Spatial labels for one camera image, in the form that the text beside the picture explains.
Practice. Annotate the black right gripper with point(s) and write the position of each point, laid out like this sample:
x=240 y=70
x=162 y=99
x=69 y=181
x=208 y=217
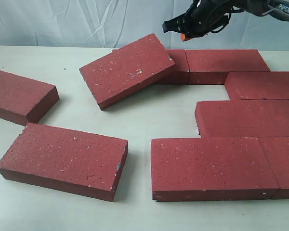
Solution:
x=202 y=17

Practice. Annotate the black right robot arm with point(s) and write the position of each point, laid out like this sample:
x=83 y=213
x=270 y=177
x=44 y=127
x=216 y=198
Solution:
x=278 y=9

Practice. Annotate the red brick back row left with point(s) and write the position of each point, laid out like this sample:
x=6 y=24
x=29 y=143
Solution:
x=179 y=67

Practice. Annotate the red brick back row right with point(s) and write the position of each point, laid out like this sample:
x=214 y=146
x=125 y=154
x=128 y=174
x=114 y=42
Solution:
x=211 y=67

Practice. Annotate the red brick second row right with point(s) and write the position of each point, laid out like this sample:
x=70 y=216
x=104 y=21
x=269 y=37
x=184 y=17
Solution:
x=257 y=85

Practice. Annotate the red brick third row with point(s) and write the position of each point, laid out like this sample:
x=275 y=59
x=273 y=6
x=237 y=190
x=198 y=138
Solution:
x=251 y=118

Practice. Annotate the red brick front row left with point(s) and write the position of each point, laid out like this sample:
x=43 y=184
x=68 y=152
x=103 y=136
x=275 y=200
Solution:
x=210 y=169

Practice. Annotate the red brick front row right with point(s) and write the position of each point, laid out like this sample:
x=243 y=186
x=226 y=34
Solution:
x=276 y=150

